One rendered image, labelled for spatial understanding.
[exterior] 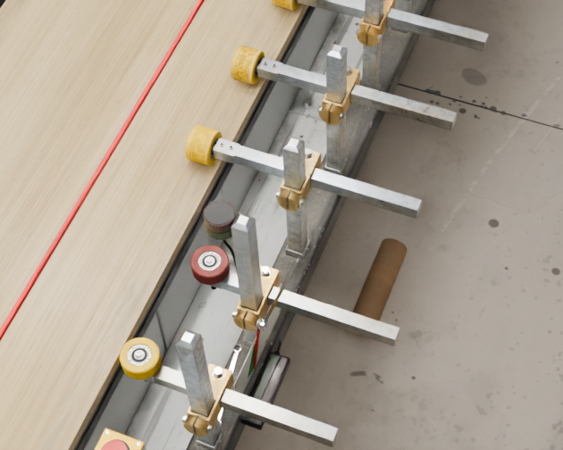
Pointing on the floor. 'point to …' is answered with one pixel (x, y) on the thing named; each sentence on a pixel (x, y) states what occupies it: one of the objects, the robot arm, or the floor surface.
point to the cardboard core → (381, 279)
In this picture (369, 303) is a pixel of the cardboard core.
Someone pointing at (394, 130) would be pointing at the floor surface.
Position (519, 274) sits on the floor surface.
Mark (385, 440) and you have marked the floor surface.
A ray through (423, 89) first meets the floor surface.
